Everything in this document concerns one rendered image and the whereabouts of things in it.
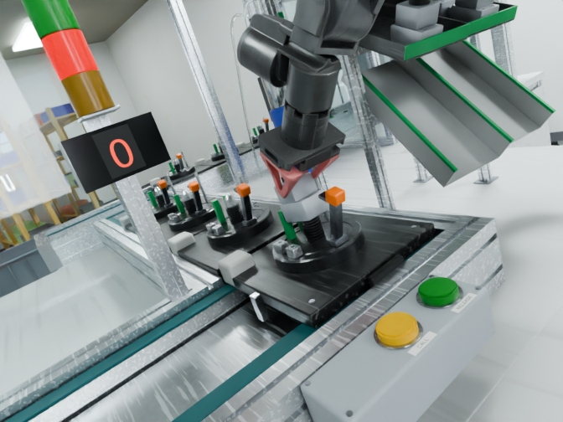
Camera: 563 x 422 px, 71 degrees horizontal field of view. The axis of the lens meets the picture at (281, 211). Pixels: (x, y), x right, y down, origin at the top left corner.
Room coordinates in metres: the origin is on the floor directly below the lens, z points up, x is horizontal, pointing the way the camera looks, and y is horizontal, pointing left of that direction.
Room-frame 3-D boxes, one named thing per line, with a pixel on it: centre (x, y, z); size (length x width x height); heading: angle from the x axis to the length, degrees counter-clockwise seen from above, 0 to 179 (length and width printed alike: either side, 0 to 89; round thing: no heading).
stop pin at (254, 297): (0.50, 0.07, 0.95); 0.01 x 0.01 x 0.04; 30
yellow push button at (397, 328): (0.33, -0.07, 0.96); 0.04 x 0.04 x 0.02
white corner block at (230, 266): (0.59, 0.10, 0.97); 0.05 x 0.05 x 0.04; 30
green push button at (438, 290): (0.36, -0.13, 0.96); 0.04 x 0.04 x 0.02
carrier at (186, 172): (1.86, 0.38, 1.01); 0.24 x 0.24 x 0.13; 30
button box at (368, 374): (0.33, -0.07, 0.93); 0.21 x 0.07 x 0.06; 120
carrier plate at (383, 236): (0.56, -0.04, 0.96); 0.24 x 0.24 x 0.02; 30
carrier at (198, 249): (0.78, 0.09, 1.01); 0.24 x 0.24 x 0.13; 30
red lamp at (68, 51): (0.57, 0.19, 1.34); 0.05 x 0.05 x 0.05
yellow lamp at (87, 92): (0.57, 0.19, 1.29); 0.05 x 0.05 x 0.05
